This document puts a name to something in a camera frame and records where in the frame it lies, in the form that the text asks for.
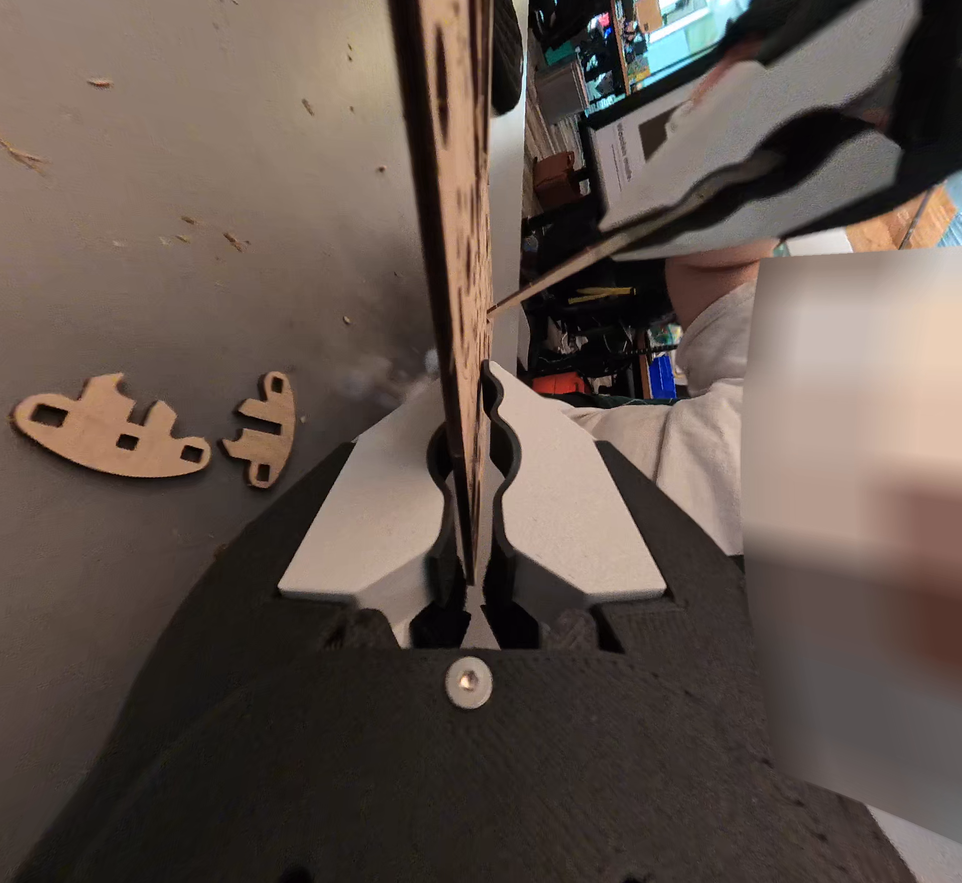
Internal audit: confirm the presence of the person's right forearm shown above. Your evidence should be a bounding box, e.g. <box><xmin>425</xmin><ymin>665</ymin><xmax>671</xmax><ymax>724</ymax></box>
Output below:
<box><xmin>664</xmin><ymin>237</ymin><xmax>784</xmax><ymax>331</ymax></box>

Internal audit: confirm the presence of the large flat wooden model part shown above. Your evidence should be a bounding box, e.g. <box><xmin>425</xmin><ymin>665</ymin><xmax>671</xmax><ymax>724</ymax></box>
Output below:
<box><xmin>11</xmin><ymin>372</ymin><xmax>213</xmax><ymax>480</ymax></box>

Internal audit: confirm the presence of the laser-cut wooden part sheet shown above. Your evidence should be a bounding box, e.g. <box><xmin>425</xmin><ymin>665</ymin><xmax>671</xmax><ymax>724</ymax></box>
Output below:
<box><xmin>374</xmin><ymin>0</ymin><xmax>499</xmax><ymax>587</ymax></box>

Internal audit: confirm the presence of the white sign with black marker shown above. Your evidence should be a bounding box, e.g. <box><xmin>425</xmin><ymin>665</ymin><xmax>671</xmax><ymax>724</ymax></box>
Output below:
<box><xmin>579</xmin><ymin>45</ymin><xmax>760</xmax><ymax>226</ymax></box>

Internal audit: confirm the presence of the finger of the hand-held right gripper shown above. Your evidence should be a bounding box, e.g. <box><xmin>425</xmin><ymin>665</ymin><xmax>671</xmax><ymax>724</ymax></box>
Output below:
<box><xmin>598</xmin><ymin>0</ymin><xmax>925</xmax><ymax>232</ymax></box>
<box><xmin>616</xmin><ymin>131</ymin><xmax>904</xmax><ymax>262</ymax></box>

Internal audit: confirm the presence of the thin wooden stick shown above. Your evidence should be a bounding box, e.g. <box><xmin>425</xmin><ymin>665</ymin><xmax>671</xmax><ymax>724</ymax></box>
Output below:
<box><xmin>487</xmin><ymin>150</ymin><xmax>786</xmax><ymax>314</ymax></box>

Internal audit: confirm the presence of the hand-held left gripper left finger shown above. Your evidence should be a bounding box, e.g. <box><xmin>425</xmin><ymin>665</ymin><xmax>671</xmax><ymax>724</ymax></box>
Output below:
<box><xmin>278</xmin><ymin>379</ymin><xmax>457</xmax><ymax>648</ymax></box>

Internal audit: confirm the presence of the brown box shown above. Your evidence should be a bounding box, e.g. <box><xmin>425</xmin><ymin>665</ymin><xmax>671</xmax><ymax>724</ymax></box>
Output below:
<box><xmin>533</xmin><ymin>152</ymin><xmax>589</xmax><ymax>204</ymax></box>

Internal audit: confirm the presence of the small flat wooden model part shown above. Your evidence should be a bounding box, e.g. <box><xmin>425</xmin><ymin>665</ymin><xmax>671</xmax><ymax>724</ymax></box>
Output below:
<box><xmin>219</xmin><ymin>370</ymin><xmax>297</xmax><ymax>491</ymax></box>

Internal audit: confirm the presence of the black wrist rest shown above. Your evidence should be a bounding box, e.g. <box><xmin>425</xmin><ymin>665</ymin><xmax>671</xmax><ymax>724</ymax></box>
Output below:
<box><xmin>490</xmin><ymin>0</ymin><xmax>527</xmax><ymax>119</ymax></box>

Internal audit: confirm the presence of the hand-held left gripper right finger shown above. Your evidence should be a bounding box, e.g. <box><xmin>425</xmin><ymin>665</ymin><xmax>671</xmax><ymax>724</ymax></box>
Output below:
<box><xmin>479</xmin><ymin>360</ymin><xmax>670</xmax><ymax>622</ymax></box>

